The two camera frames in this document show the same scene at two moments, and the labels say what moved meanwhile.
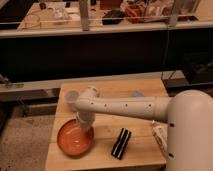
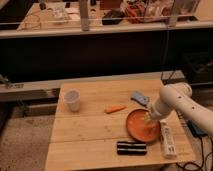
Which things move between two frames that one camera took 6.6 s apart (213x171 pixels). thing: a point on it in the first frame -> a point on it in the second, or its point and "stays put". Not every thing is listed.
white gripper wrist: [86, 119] -> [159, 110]
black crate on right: [198, 67] stays put
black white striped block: [121, 143] -> [131, 148]
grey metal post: [84, 15] stays put
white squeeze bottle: [161, 133] stays put
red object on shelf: [135, 14] stays put
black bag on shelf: [113, 17] stays put
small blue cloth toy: [137, 94] stays put
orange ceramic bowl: [75, 139] -> [141, 126]
